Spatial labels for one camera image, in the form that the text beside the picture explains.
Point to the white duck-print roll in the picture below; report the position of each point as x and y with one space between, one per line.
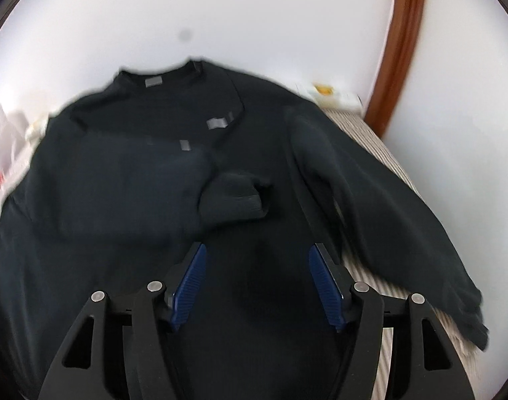
335 96

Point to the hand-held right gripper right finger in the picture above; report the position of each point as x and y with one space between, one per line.
325 287

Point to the white plastic bag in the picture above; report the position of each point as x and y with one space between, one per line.
10 137

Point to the black sweater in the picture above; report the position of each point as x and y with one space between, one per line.
153 166

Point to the striped bed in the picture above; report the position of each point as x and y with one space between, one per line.
374 141

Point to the brown wooden door frame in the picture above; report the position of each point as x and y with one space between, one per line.
397 50

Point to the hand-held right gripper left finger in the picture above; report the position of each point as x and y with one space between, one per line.
190 285

